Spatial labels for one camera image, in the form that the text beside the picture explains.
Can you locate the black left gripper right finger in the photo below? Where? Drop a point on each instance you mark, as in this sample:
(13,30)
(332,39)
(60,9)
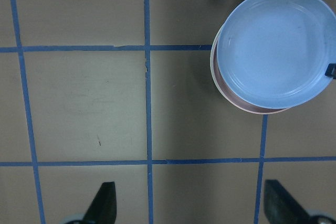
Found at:
(280,206)

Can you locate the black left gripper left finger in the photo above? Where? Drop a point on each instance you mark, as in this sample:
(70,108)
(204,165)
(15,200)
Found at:
(103,208)

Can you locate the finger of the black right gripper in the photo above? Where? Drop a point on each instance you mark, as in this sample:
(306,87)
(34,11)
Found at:
(331,70)

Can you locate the blue plate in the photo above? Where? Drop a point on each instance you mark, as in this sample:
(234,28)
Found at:
(274,53)

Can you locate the pink plate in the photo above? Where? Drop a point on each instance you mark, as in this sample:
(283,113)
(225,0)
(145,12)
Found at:
(226,91)

